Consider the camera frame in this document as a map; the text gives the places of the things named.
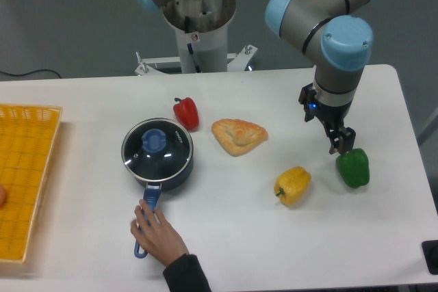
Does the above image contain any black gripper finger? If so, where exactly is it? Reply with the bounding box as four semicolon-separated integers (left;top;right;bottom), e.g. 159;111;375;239
328;129;339;155
338;127;356;153

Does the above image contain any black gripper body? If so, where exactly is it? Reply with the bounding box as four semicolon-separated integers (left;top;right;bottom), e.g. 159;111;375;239
298;81;352;137

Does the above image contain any dark blue saucepan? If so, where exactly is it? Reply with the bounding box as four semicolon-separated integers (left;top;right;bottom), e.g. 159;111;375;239
120;117;195;259

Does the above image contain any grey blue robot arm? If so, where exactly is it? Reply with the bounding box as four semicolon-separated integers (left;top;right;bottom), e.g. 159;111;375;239
136;0;374;154

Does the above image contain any dark sleeved forearm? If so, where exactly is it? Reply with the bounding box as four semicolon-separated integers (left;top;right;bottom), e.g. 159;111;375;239
163;254;212;292

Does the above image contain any glass lid with blue knob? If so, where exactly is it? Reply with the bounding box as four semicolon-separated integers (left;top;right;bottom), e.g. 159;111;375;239
120;117;194;183

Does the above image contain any person's hand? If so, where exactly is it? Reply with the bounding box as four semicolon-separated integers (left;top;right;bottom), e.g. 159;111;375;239
131;199;190;267

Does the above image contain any green bell pepper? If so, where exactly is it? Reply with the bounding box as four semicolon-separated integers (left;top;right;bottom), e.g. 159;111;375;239
336;148;370;189

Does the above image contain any yellow bell pepper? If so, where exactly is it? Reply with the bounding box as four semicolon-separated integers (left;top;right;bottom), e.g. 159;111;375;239
274;166;311;207

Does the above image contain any grey stand at right edge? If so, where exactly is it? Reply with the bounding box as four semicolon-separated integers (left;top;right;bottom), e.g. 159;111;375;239
417;107;438;147

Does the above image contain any golden pastry bread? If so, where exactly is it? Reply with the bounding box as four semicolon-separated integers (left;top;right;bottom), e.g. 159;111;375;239
211;118;268;157

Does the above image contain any black device at table edge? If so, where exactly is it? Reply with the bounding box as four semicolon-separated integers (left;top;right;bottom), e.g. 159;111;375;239
422;240;438;275

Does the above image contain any red bell pepper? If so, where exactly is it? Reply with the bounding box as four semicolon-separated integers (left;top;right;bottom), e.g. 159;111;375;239
173;97;199;131

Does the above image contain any yellow woven basket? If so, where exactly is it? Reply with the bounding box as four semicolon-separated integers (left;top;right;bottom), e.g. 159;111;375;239
1;103;63;263

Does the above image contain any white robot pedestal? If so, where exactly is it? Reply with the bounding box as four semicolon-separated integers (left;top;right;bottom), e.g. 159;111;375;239
135;0;258;76

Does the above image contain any black cable on floor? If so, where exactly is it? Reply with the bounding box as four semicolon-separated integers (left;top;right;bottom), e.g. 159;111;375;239
0;69;63;79

